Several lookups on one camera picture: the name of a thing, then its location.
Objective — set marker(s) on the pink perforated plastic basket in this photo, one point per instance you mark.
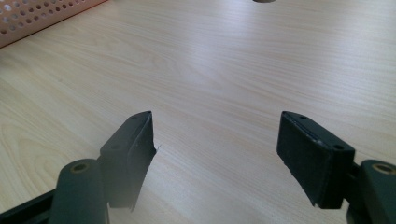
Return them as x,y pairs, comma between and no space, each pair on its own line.
31,18

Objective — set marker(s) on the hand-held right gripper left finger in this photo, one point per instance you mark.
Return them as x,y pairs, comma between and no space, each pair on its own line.
129,161

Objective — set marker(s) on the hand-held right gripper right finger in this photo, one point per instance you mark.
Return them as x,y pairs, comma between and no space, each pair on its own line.
311,158

